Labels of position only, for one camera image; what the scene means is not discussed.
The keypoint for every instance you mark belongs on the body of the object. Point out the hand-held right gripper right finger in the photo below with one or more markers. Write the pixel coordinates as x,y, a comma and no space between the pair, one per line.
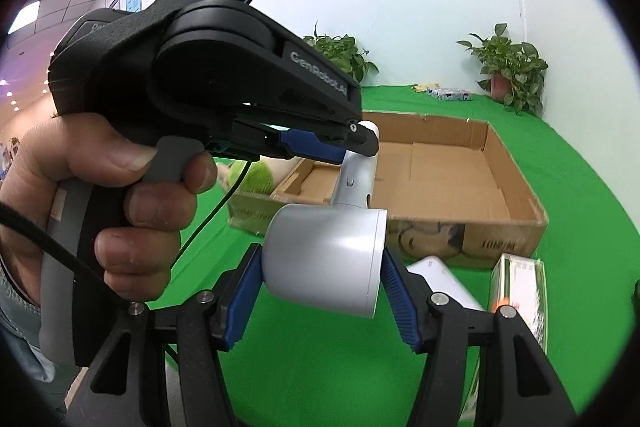
400,302

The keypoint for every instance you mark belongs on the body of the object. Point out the small brown cardboard box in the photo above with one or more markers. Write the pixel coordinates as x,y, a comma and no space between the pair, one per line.
315,184

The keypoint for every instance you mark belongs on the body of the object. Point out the yellow snack packet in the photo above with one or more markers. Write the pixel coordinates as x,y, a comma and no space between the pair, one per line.
425,87

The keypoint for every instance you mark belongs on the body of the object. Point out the ceiling light panel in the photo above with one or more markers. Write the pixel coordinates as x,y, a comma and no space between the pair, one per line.
25,17

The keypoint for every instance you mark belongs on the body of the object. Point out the teal pink plush toy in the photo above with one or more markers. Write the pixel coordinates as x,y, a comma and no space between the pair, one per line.
257,177

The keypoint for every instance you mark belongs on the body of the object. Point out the bushy potted green plant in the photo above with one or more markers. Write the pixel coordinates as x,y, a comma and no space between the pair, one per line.
345,57

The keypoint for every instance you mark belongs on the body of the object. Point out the white grey hair dryer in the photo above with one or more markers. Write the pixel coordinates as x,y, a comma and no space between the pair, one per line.
325,252

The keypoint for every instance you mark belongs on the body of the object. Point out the white flat device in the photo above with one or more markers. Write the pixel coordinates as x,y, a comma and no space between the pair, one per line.
440,277

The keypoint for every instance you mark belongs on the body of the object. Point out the white medicine box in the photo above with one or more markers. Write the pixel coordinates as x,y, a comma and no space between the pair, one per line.
520,282

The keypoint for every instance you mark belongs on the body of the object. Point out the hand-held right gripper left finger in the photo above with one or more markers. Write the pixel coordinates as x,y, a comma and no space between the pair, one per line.
240,302

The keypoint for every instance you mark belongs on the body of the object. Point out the green plant in terracotta pot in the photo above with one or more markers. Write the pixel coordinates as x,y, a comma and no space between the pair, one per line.
510,62

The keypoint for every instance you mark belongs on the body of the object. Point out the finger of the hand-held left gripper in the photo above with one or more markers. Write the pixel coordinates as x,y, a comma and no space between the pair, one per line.
310,144

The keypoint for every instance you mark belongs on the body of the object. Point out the white blue snack packets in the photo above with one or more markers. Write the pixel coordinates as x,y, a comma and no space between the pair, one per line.
450,95

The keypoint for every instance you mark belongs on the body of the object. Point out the large cardboard box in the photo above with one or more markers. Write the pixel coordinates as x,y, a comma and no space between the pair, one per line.
450,172

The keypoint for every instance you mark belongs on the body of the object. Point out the green tablecloth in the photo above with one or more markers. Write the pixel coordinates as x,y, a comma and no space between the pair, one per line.
575,187

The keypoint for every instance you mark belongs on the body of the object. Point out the person's left hand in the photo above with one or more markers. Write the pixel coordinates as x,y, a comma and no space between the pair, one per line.
150,217

